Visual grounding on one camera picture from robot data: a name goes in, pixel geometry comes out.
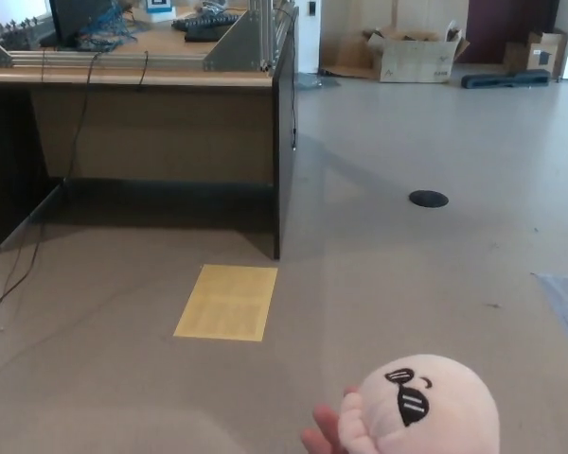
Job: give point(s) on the person's bare hand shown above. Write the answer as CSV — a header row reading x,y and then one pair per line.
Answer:
x,y
324,428

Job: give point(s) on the pink plush dumpling toy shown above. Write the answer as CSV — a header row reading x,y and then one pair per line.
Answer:
x,y
454,402

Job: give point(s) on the yellow paper sheet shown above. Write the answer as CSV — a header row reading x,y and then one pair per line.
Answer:
x,y
227,302

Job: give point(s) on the black round floor cover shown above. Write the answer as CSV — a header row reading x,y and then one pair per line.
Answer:
x,y
428,198

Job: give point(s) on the clear plastic sheet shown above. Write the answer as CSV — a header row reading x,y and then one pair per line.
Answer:
x,y
565,302

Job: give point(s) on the wooden desk with dark sides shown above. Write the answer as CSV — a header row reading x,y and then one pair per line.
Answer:
x,y
161,132

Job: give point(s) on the crumpled clear plastic bag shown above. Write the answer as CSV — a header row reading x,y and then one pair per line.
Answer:
x,y
317,81

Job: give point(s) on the large open cardboard box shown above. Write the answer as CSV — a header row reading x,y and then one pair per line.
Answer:
x,y
414,59

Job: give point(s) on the dark blue flat bag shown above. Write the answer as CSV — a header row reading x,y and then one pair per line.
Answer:
x,y
502,79

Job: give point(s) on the flat black device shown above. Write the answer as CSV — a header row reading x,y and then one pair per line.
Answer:
x,y
203,34

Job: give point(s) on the black keyboard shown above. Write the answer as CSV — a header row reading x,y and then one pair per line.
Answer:
x,y
203,21

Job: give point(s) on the small open cardboard box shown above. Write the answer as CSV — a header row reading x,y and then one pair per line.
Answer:
x,y
542,54

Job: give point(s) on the dark maroon door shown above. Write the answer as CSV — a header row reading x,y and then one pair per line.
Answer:
x,y
502,19

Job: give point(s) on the white box with blue print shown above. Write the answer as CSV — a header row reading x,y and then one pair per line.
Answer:
x,y
158,12

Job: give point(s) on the black monitor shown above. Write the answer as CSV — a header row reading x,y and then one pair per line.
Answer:
x,y
73,16

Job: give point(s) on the row of dark metal parts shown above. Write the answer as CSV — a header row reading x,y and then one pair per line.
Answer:
x,y
14,33

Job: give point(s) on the aluminium profile frame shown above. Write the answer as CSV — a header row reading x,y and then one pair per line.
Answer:
x,y
229,45

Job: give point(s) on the black wall switch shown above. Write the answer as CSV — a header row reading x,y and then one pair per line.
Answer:
x,y
312,7

